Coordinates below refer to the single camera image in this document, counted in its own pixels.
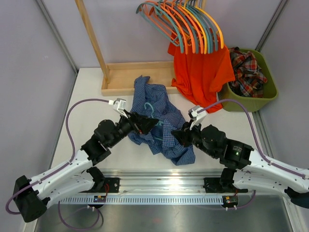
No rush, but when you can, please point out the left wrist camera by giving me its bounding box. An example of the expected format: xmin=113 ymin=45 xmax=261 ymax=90
xmin=113 ymin=98 xmax=126 ymax=114

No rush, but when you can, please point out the hanging hanger bunch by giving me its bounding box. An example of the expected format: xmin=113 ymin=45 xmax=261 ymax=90
xmin=136 ymin=0 xmax=225 ymax=54

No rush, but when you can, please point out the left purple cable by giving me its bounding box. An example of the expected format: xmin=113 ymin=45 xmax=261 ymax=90
xmin=5 ymin=98 xmax=115 ymax=229

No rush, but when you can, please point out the blue checked shirt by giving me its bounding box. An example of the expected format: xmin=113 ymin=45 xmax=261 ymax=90
xmin=129 ymin=75 xmax=196 ymax=166

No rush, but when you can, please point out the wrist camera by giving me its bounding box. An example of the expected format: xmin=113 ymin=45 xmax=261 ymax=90
xmin=188 ymin=105 xmax=207 ymax=130
xmin=113 ymin=98 xmax=126 ymax=114

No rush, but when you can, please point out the aluminium rail base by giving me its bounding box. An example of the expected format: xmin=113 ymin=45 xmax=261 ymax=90
xmin=61 ymin=170 xmax=226 ymax=205

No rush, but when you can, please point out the teal hanger blue shirt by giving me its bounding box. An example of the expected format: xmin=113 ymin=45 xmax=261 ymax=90
xmin=144 ymin=102 xmax=165 ymax=141

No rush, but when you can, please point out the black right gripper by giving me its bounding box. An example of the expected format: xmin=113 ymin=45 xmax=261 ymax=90
xmin=171 ymin=118 xmax=218 ymax=159

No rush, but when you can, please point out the red brown plaid shirt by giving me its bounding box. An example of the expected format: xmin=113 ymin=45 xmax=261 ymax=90
xmin=229 ymin=47 xmax=267 ymax=98

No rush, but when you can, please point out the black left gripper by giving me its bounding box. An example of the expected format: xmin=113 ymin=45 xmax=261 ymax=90
xmin=108 ymin=109 xmax=158 ymax=148

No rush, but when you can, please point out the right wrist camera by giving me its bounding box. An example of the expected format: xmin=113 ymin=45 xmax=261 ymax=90
xmin=188 ymin=105 xmax=207 ymax=130

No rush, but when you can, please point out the orange t-shirt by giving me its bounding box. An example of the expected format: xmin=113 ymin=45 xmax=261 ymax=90
xmin=168 ymin=43 xmax=235 ymax=108

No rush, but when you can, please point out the wooden clothes rack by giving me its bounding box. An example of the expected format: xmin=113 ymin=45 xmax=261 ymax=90
xmin=75 ymin=0 xmax=179 ymax=96

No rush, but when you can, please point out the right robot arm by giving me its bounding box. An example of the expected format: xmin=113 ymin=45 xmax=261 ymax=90
xmin=162 ymin=121 xmax=309 ymax=208

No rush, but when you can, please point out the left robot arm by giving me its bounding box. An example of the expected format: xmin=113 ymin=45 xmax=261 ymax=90
xmin=13 ymin=112 xmax=158 ymax=223

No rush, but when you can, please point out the green plastic basket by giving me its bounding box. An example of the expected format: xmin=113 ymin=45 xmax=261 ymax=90
xmin=218 ymin=49 xmax=278 ymax=112

